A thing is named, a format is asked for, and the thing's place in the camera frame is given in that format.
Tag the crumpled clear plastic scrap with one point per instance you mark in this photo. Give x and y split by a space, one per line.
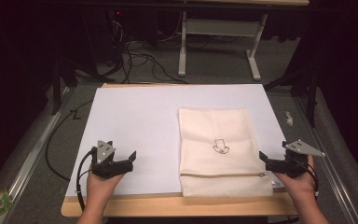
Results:
289 118

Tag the black stand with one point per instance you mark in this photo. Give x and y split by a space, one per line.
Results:
307 90
59 81

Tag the black tape floor mark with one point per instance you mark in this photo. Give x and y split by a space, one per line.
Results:
75 114

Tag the white metal desk frame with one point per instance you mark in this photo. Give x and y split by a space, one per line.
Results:
223 28

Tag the wooden table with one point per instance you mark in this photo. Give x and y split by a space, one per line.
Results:
155 205

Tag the cream mesh laundry bag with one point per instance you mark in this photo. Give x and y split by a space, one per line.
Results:
217 130

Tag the white paper sheet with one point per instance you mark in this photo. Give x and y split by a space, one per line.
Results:
136 118

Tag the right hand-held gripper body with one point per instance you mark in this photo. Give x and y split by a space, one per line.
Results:
295 155

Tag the person's right hand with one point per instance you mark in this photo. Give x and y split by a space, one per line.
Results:
296 183

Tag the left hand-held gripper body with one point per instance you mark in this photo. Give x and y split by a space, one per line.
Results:
103 155

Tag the metal floor rail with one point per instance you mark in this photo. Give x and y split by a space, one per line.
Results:
31 155
326 165

